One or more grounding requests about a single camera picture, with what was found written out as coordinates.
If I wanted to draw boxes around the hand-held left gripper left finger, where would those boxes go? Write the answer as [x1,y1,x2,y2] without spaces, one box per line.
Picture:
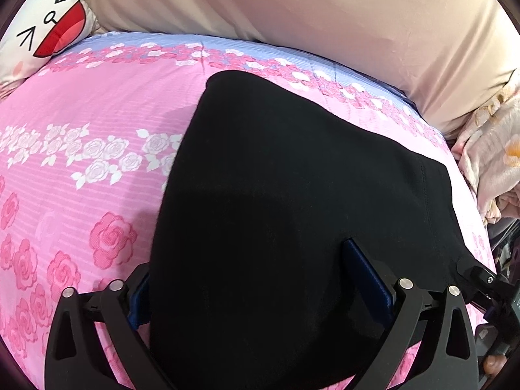
[44,263,164,390]

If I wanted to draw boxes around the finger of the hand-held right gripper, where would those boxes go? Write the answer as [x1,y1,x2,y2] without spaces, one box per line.
[456,262,510,295]

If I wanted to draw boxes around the cream floral blanket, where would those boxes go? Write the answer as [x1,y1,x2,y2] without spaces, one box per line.
[451,81,520,226]

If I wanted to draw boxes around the black pants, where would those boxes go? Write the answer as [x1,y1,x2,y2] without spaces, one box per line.
[148,71,478,390]

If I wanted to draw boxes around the beige padded headboard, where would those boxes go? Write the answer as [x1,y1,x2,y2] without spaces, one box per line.
[79,0,520,141]

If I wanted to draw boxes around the pink floral bedsheet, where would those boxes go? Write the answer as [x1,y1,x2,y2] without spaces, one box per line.
[0,32,498,390]

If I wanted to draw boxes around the person's right hand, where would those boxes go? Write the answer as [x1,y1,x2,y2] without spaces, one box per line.
[485,353,507,373]

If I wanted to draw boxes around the white cartoon face pillow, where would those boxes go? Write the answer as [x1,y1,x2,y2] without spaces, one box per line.
[0,0,100,98]

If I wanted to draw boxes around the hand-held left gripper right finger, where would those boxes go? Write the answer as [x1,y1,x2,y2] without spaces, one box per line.
[344,238,477,390]

